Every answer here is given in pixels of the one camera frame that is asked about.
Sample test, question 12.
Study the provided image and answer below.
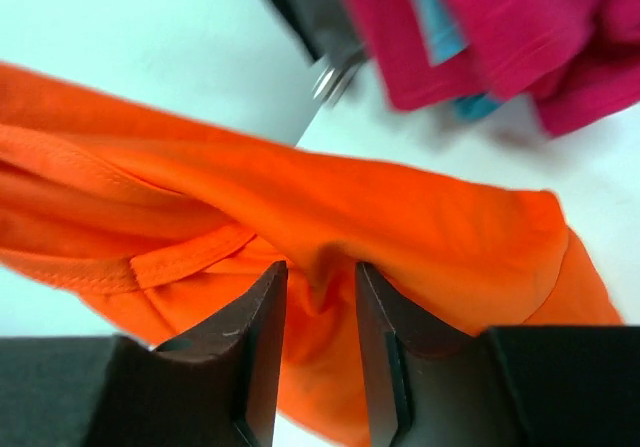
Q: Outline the magenta hanging shirt right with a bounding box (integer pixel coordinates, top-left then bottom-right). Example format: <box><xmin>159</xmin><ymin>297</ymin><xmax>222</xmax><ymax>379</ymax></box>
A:
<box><xmin>345</xmin><ymin>0</ymin><xmax>639</xmax><ymax>136</ymax></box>

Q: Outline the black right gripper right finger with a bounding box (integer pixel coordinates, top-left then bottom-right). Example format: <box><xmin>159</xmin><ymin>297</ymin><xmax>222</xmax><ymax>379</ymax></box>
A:
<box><xmin>356</xmin><ymin>263</ymin><xmax>639</xmax><ymax>446</ymax></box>

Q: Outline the teal hanging garment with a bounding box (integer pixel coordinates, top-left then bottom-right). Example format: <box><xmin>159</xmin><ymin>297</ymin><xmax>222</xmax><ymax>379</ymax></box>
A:
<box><xmin>409</xmin><ymin>0</ymin><xmax>501</xmax><ymax>122</ymax></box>

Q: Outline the grey hanging garment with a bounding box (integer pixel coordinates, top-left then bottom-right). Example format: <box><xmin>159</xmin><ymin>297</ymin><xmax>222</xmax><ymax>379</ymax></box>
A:
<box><xmin>269</xmin><ymin>0</ymin><xmax>367</xmax><ymax>67</ymax></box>

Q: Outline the orange t shirt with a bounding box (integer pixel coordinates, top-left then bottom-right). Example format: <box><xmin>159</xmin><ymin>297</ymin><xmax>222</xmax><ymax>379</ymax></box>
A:
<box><xmin>1</xmin><ymin>64</ymin><xmax>622</xmax><ymax>446</ymax></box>

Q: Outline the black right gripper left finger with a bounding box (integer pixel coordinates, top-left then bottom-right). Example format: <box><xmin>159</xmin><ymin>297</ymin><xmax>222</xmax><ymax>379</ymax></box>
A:
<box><xmin>1</xmin><ymin>261</ymin><xmax>288</xmax><ymax>446</ymax></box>

